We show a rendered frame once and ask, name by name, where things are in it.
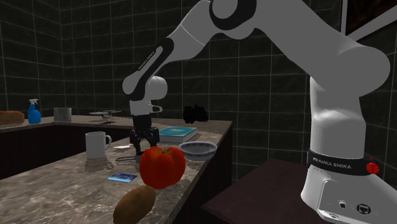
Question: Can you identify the brown potato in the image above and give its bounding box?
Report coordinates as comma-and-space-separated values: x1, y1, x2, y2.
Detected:
112, 185, 157, 224

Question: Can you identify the grey box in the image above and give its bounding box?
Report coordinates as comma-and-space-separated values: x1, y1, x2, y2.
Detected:
53, 106, 73, 123

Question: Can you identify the framed wall picture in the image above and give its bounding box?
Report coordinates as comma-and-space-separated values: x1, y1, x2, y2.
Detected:
340, 0, 397, 42

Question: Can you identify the white bowl with blue rim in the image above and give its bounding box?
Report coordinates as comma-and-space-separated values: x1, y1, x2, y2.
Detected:
179, 141, 218, 162

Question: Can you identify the teal book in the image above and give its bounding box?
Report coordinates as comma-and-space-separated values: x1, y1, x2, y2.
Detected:
157, 125, 199, 144

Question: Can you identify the red tomato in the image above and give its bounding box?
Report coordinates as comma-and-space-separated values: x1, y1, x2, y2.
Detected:
139, 146, 187, 190

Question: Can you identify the blue card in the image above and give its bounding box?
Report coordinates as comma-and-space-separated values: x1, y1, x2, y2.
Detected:
106, 172, 139, 184

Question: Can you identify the dark robot stand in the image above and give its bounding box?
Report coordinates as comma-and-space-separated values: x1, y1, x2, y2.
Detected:
200, 157, 334, 224

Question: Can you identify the silver kitchen tool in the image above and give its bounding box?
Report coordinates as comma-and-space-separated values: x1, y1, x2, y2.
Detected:
88, 109, 123, 121

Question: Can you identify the black lumpy object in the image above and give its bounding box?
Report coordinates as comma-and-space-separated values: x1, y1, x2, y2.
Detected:
182, 104, 209, 125

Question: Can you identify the brown bread loaf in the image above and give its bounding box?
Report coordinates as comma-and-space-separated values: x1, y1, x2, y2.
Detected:
0, 110, 25, 127

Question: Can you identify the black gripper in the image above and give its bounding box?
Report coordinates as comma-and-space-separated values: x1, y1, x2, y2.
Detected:
129, 115, 161, 156

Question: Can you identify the white mug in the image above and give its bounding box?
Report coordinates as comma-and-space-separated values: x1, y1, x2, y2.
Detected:
85, 131, 113, 159

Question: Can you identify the blue spray bottle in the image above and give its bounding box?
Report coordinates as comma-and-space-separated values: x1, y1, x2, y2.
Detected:
27, 98, 42, 125

